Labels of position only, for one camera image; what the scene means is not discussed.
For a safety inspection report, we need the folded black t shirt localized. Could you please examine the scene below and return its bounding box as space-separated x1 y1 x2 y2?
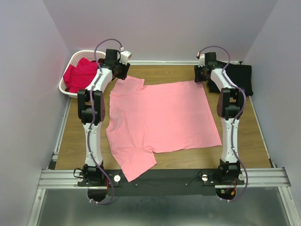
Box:
208 63 254 97

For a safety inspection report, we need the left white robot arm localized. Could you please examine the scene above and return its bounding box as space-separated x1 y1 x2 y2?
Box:
77 47 132 186

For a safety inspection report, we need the red t shirt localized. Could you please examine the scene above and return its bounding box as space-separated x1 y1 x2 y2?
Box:
63 58 98 94

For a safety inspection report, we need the white plastic laundry basket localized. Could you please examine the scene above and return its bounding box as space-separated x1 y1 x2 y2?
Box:
59 50 105 98

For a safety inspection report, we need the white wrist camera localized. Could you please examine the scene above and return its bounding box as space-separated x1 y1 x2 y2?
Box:
119 50 132 65
197 53 205 67

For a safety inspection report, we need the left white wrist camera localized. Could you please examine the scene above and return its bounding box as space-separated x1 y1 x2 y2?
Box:
119 50 132 65

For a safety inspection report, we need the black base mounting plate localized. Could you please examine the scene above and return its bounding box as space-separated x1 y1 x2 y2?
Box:
75 167 245 202

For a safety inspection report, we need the aluminium frame rail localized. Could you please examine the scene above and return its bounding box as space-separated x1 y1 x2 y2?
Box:
38 168 291 189

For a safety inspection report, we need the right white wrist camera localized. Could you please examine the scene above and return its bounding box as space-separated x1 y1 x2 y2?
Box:
197 53 205 67

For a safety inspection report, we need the light pink t shirt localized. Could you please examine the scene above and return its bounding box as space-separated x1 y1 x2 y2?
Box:
106 77 222 182

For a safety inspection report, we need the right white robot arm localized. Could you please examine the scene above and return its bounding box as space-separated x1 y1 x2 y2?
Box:
194 52 246 185

